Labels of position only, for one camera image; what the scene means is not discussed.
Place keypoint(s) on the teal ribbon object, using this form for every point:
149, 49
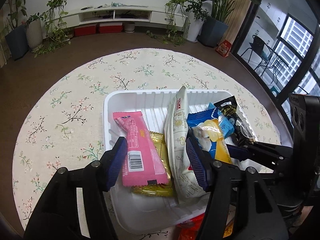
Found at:
116, 3

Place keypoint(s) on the gold snack packet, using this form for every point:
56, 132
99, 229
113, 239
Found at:
162, 150

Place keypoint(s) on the red snack packet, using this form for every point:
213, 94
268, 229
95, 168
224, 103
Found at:
192, 230

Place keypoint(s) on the plant in white ribbed pot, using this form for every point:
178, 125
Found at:
33, 35

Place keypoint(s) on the leafy tree in dark pot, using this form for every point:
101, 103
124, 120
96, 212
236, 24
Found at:
16, 42

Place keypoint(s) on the green stool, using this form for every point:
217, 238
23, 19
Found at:
274, 91

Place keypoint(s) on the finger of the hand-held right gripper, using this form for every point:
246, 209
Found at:
272, 148
237, 153

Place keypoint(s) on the white plastic tray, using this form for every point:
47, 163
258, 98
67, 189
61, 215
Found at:
150, 105

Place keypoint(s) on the red storage box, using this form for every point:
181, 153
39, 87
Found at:
110, 27
85, 30

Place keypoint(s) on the black glass door frame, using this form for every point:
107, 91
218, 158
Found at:
250, 25

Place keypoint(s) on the red snack bag on floor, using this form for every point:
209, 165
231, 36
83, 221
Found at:
224, 48

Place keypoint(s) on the white balcony cabinets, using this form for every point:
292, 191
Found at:
270, 12

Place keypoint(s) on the bushy plant in white pot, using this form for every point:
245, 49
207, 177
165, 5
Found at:
193, 30

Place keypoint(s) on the cream snack packet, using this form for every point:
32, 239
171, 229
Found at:
177, 130

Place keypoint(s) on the white television console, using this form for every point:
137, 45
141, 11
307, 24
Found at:
160, 17

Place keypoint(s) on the small white flower pot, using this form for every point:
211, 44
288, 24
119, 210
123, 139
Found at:
129, 27

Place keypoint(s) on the trailing vine plant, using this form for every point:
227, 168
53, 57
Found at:
175, 0
56, 3

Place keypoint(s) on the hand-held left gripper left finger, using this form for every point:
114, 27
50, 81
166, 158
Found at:
116, 162

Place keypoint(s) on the black gold-print snack packet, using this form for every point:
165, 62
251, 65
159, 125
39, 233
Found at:
228, 108

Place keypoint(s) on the pink snack packet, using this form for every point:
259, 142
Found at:
140, 150

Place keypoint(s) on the black balcony chair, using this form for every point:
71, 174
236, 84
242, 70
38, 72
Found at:
258, 42

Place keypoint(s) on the dark blue snack packet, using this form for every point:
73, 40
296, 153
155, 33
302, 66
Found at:
207, 140

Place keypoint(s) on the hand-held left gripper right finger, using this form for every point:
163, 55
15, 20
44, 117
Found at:
197, 166

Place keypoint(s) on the light wooden wall panel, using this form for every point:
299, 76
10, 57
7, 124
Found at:
240, 10

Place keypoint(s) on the large-leaf plant in grey pot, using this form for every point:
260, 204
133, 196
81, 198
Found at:
215, 32

